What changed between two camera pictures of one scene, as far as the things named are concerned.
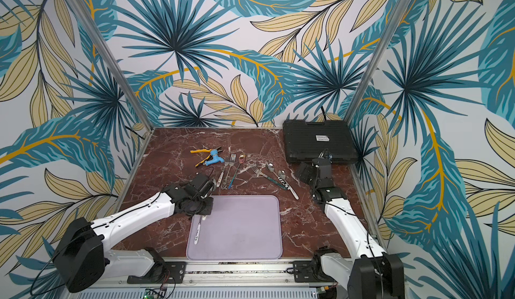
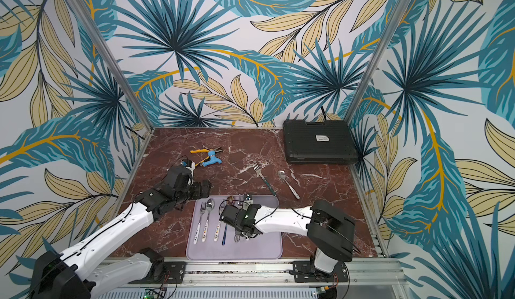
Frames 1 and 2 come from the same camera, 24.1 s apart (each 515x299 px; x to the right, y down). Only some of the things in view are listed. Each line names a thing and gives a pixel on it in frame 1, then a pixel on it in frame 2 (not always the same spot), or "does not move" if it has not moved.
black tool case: (304, 141) does not move
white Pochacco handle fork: (198, 232) does not move
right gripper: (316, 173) to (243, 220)
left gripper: (208, 210) to (198, 193)
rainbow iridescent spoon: (241, 159) to (231, 201)
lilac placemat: (242, 227) does not move
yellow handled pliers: (208, 157) does not move
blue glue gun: (215, 157) does not move
